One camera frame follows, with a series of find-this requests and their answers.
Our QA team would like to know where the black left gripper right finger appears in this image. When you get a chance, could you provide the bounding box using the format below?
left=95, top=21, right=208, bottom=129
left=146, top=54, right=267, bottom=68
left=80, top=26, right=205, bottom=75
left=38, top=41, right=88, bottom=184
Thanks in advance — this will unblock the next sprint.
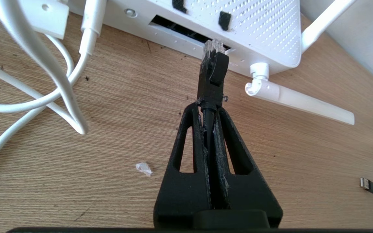
left=212, top=105, right=284, bottom=228

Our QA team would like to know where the white wifi router with antennas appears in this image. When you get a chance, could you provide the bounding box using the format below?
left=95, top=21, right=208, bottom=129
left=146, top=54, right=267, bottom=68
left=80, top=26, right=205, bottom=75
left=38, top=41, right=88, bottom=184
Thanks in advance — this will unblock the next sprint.
left=0, top=0, right=357, bottom=126

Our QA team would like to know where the small white paper scrap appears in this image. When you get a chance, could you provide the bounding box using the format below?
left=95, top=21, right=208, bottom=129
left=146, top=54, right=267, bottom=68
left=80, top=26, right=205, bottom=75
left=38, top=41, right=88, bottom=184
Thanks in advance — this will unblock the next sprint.
left=136, top=162, right=153, bottom=177

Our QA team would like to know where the black ethernet cable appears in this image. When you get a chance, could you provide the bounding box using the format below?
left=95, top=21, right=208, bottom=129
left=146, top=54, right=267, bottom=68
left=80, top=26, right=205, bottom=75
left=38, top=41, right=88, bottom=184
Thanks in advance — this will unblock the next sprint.
left=197, top=39, right=230, bottom=207

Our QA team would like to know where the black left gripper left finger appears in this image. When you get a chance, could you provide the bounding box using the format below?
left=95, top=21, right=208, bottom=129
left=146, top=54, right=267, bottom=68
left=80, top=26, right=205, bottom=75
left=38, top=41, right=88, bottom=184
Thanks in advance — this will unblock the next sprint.
left=153, top=103, right=211, bottom=228

